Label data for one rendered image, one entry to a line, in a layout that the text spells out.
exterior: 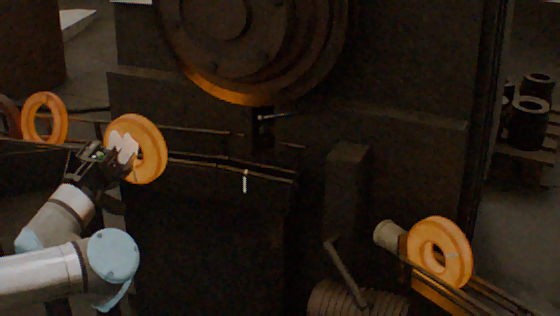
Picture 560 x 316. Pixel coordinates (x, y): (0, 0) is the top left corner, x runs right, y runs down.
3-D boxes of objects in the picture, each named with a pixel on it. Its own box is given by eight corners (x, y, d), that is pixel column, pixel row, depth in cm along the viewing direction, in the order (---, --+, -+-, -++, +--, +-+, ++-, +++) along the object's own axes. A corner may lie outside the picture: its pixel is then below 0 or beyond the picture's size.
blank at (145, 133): (106, 111, 136) (97, 116, 133) (162, 114, 130) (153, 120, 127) (118, 174, 142) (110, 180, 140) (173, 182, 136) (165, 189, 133)
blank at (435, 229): (430, 290, 127) (419, 296, 126) (408, 221, 128) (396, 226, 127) (483, 285, 114) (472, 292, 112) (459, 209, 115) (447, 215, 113)
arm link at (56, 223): (46, 286, 113) (5, 255, 111) (82, 240, 121) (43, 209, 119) (55, 272, 106) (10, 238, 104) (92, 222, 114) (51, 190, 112)
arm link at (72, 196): (90, 236, 118) (54, 223, 121) (103, 218, 121) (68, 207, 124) (75, 204, 112) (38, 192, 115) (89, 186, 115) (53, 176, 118)
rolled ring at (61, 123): (15, 101, 184) (23, 101, 187) (26, 159, 184) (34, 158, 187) (55, 84, 176) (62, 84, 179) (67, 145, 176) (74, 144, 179)
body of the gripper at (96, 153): (118, 143, 123) (85, 184, 115) (130, 174, 128) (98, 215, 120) (90, 136, 125) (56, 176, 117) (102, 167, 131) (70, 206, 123)
